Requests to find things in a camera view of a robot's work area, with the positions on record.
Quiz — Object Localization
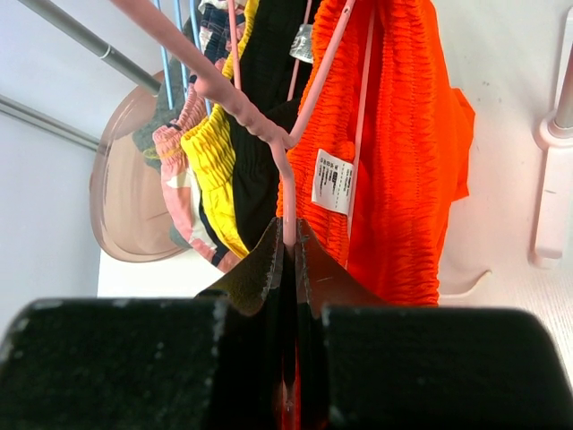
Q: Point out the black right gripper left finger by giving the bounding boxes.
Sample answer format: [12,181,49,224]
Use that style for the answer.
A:
[1,221,283,429]

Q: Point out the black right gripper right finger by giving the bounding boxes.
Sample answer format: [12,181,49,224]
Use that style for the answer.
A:
[295,220,572,429]

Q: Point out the pink shark print shorts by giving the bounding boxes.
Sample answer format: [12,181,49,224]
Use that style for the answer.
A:
[152,1,239,272]

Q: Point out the yellow shorts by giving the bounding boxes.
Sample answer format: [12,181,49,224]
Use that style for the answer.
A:
[181,1,260,258]

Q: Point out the orange shorts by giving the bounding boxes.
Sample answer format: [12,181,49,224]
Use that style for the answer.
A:
[276,0,476,430]

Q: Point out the black shorts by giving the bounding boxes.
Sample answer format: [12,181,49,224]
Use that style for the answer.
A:
[227,1,320,251]

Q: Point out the grey shorts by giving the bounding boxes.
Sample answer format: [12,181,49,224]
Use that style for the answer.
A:
[133,56,190,171]

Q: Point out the pink wire hanger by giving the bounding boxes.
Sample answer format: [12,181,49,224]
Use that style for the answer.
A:
[227,0,300,100]
[111,0,375,413]

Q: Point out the pink translucent plastic basin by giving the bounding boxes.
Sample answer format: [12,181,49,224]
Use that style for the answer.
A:
[90,85,188,263]

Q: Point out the metal clothes rack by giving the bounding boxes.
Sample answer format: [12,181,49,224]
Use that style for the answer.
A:
[17,0,573,297]

